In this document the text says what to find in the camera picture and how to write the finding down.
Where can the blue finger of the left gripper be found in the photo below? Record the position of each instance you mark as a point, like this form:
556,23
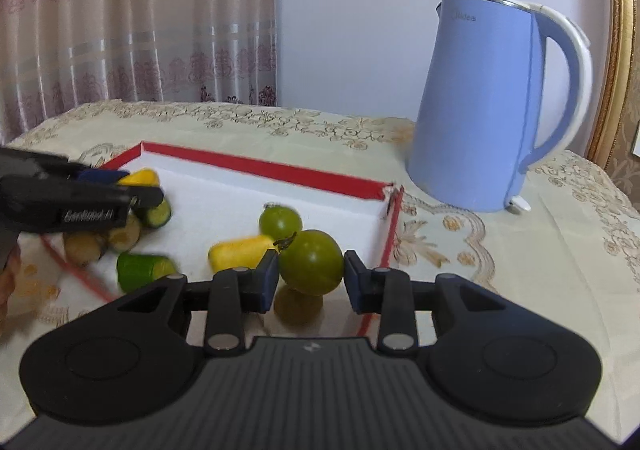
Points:
101,175
145,197

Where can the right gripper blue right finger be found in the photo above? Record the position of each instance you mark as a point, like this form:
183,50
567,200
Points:
357,280

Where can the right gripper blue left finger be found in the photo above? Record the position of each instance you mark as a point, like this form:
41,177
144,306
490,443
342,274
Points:
266,279

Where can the yellow fruit piece small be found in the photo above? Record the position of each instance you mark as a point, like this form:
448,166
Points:
145,177

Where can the green cucumber piece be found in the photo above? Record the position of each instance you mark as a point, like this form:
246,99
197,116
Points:
137,270
155,217

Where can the yellow fruit piece large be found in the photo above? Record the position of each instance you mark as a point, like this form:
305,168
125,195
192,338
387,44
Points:
246,252

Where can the green tomato with stem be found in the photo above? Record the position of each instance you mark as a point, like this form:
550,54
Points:
310,262

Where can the dark eggplant piece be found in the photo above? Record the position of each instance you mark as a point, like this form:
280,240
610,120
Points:
126,237
82,248

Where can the green tomato back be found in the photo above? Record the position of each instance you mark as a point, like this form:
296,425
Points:
279,222

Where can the brown longan back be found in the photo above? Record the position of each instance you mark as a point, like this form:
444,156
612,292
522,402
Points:
296,309

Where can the person's left hand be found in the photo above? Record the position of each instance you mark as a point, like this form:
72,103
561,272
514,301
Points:
7,280

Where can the red shallow cardboard box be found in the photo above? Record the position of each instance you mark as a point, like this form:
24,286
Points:
221,211

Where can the pink patterned curtain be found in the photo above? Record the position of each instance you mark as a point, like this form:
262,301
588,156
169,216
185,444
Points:
59,54

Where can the blue electric kettle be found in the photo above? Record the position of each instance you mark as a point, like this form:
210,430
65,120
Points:
475,136

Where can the cream embroidered tablecloth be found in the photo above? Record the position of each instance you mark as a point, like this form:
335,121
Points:
573,257

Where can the gold padded headboard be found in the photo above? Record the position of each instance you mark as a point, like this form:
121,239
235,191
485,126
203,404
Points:
617,118

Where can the white wall switch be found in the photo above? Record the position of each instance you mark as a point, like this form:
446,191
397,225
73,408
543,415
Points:
636,146

